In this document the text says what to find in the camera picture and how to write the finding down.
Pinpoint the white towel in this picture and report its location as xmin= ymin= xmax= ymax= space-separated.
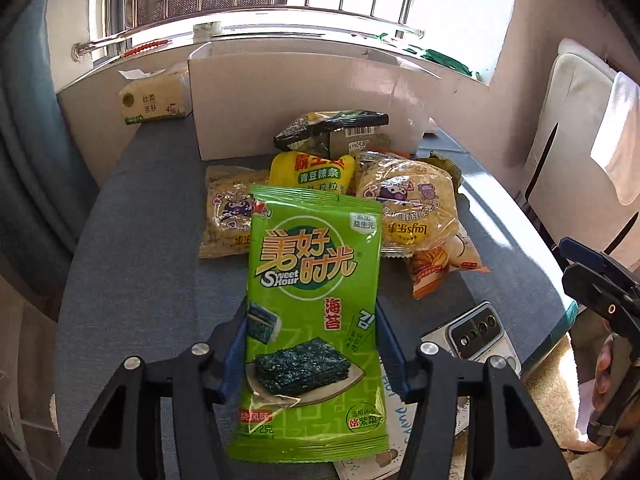
xmin=589 ymin=71 xmax=640 ymax=207

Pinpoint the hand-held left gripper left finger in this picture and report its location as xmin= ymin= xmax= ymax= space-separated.
xmin=57 ymin=304 xmax=251 ymax=480

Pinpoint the black and yellow snack packet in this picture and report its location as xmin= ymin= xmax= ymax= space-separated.
xmin=273 ymin=111 xmax=390 ymax=154

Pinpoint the green plastic bag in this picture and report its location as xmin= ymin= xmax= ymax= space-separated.
xmin=374 ymin=31 xmax=487 ymax=84

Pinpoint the green seaweed snack packet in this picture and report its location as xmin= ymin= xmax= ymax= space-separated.
xmin=223 ymin=185 xmax=391 ymax=461

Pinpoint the blue grey tablecloth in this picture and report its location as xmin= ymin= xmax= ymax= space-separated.
xmin=51 ymin=110 xmax=581 ymax=480

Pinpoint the beige packet with barcode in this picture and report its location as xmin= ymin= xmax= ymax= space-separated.
xmin=327 ymin=127 xmax=382 ymax=157

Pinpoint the yellow tissue pack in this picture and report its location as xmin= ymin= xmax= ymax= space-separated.
xmin=118 ymin=61 xmax=194 ymax=126

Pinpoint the clear rice cracker packet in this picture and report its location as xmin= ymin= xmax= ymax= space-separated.
xmin=354 ymin=151 xmax=462 ymax=257
xmin=198 ymin=165 xmax=274 ymax=260

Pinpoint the person's right hand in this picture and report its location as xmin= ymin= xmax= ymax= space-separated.
xmin=592 ymin=334 xmax=617 ymax=412

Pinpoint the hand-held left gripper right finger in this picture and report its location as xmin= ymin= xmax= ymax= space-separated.
xmin=375 ymin=297 xmax=574 ymax=480

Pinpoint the white covered chair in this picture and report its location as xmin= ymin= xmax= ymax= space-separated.
xmin=519 ymin=37 xmax=640 ymax=273

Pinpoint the white cardboard box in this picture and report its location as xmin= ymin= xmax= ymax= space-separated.
xmin=187 ymin=41 xmax=463 ymax=162

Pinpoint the orange snack packet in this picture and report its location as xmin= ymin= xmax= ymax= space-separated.
xmin=404 ymin=231 xmax=491 ymax=301

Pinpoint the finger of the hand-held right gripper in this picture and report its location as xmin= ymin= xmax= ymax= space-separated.
xmin=558 ymin=237 xmax=623 ymax=275
xmin=562 ymin=264 xmax=640 ymax=337

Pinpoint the olive green snack packet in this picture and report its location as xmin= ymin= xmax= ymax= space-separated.
xmin=419 ymin=151 xmax=464 ymax=187

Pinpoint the blue grey curtain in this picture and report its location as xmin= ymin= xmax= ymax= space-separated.
xmin=0 ymin=0 xmax=103 ymax=321

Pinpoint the white printed paper sheet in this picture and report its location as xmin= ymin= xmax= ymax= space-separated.
xmin=333 ymin=360 xmax=472 ymax=480

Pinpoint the beige rug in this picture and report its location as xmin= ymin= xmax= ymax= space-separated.
xmin=450 ymin=332 xmax=623 ymax=480

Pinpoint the silver smartphone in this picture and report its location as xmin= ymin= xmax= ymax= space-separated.
xmin=420 ymin=301 xmax=524 ymax=377

